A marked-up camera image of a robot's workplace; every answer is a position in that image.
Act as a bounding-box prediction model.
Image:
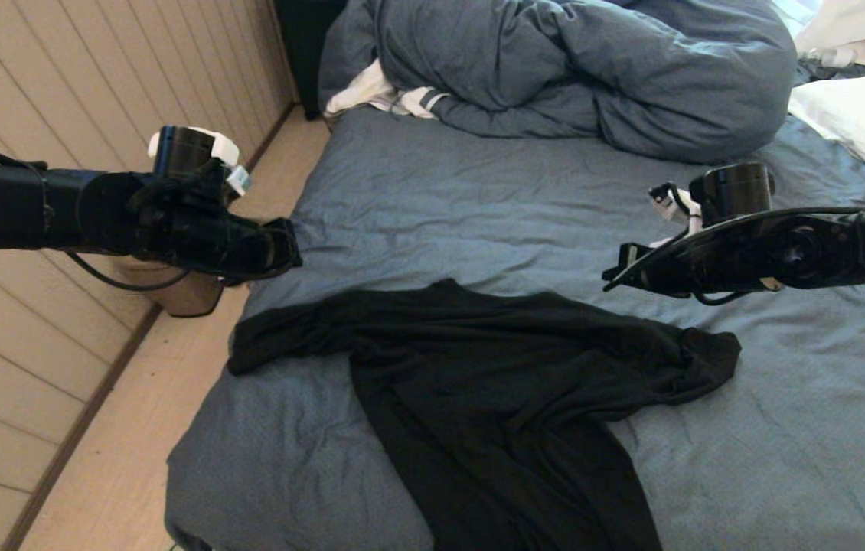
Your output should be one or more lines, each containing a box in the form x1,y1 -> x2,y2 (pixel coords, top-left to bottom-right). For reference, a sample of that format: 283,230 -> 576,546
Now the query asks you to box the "black t-shirt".
227,279 -> 742,551

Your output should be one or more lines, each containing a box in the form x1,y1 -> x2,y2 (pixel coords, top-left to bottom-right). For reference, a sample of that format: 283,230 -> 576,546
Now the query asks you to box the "brown trash bin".
115,256 -> 226,318

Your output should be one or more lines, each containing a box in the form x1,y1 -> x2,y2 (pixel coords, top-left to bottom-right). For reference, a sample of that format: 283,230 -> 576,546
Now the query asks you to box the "white striped garment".
325,60 -> 449,120

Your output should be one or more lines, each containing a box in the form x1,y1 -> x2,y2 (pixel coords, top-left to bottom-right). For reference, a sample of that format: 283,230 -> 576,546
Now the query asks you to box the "black bedside cabinet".
276,0 -> 349,122

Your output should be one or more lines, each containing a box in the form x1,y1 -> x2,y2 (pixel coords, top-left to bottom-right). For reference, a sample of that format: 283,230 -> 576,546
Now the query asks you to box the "crumpled blue duvet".
318,0 -> 798,165

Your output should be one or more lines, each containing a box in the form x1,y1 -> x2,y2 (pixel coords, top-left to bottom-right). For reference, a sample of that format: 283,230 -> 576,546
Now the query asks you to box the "blue bed sheet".
165,103 -> 865,551

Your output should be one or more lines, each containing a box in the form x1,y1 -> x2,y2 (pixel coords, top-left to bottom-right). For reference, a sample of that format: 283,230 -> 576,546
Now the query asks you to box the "dark patterned cloth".
796,61 -> 865,85

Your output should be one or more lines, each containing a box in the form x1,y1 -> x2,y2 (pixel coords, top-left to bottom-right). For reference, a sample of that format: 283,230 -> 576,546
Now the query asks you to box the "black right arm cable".
605,190 -> 865,305

